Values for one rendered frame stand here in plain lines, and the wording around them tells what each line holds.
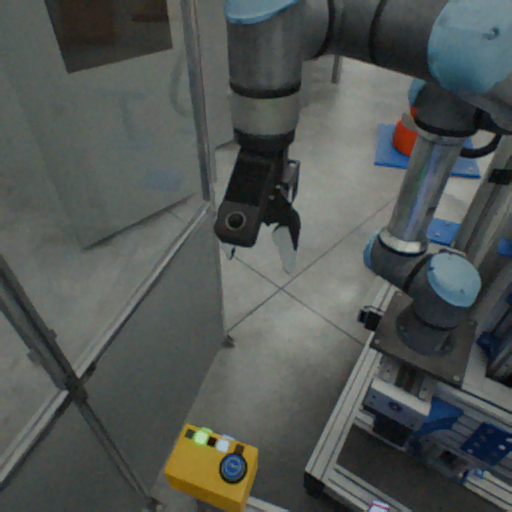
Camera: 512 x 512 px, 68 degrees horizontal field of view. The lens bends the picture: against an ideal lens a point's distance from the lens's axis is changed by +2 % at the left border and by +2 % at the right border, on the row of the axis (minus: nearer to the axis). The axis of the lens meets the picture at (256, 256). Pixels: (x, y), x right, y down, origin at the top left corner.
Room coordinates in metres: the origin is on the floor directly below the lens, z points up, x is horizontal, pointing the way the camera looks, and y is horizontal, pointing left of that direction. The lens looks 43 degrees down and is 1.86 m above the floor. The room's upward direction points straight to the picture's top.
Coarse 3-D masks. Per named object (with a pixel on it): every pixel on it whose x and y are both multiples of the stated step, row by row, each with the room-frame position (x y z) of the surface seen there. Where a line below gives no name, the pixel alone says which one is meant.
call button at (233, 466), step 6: (228, 456) 0.27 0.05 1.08; (234, 456) 0.28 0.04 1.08; (228, 462) 0.26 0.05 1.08; (234, 462) 0.26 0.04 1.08; (240, 462) 0.26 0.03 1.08; (222, 468) 0.25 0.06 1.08; (228, 468) 0.25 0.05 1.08; (234, 468) 0.25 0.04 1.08; (240, 468) 0.25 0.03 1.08; (228, 474) 0.24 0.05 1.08; (234, 474) 0.24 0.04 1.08; (240, 474) 0.24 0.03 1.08
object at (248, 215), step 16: (240, 160) 0.39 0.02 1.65; (256, 160) 0.38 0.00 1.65; (272, 160) 0.38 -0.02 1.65; (240, 176) 0.37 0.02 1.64; (256, 176) 0.37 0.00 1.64; (272, 176) 0.37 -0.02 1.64; (240, 192) 0.35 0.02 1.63; (256, 192) 0.35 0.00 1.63; (224, 208) 0.34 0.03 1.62; (240, 208) 0.33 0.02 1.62; (256, 208) 0.33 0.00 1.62; (224, 224) 0.32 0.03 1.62; (240, 224) 0.32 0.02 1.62; (256, 224) 0.32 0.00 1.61; (224, 240) 0.31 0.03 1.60; (240, 240) 0.30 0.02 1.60; (256, 240) 0.32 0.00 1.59
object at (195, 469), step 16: (208, 432) 0.32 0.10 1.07; (176, 448) 0.29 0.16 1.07; (192, 448) 0.29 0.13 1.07; (208, 448) 0.29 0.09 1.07; (256, 448) 0.29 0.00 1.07; (176, 464) 0.26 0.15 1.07; (192, 464) 0.26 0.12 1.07; (208, 464) 0.26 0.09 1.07; (256, 464) 0.28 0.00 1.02; (176, 480) 0.24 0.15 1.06; (192, 480) 0.24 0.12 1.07; (208, 480) 0.24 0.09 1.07; (224, 480) 0.24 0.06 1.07; (240, 480) 0.24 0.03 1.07; (192, 496) 0.23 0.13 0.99; (208, 496) 0.22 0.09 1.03; (224, 496) 0.21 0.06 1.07; (240, 496) 0.21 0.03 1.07
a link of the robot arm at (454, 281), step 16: (432, 256) 0.66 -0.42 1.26; (448, 256) 0.64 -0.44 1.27; (416, 272) 0.62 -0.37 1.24; (432, 272) 0.59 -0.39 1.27; (448, 272) 0.59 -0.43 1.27; (464, 272) 0.59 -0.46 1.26; (416, 288) 0.60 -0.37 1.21; (432, 288) 0.57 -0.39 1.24; (448, 288) 0.55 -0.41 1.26; (464, 288) 0.55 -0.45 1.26; (416, 304) 0.59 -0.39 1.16; (432, 304) 0.56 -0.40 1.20; (448, 304) 0.54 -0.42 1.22; (464, 304) 0.54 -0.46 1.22; (432, 320) 0.55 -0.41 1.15; (448, 320) 0.54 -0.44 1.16
